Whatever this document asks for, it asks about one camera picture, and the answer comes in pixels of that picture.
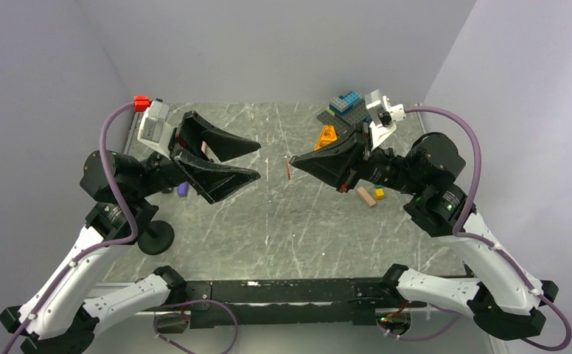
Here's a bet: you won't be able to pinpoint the blue toy bricks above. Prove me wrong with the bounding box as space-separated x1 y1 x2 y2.
327 91 363 117

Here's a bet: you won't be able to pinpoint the black round microphone stand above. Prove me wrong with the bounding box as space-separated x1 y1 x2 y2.
136 221 175 256

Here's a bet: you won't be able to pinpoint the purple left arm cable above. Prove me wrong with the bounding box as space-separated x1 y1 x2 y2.
0 101 141 354

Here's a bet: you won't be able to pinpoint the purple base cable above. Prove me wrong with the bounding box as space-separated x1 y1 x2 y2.
153 297 239 354

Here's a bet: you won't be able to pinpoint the orange triangular toy piece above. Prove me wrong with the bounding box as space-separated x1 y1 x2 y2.
314 125 338 150

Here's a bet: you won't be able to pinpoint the small yellow cube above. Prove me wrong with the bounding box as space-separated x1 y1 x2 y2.
374 189 385 200

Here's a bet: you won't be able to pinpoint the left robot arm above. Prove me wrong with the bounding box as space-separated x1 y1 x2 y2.
0 108 260 353

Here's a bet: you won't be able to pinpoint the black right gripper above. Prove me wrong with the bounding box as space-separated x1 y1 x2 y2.
293 120 426 195

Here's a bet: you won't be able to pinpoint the grey brick baseplate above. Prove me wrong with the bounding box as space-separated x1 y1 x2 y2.
316 101 371 136

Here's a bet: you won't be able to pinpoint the wooden rectangular block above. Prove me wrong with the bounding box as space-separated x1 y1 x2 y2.
355 187 377 208

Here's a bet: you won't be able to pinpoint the purple marker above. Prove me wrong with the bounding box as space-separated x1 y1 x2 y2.
177 182 189 198

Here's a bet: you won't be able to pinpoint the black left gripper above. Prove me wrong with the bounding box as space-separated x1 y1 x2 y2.
131 110 261 201

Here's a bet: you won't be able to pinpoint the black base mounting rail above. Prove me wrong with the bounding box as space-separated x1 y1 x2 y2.
154 277 425 329

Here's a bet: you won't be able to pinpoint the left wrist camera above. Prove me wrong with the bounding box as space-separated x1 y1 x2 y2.
137 98 174 158

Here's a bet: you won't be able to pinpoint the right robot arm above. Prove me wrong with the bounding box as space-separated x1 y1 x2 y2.
290 128 558 341

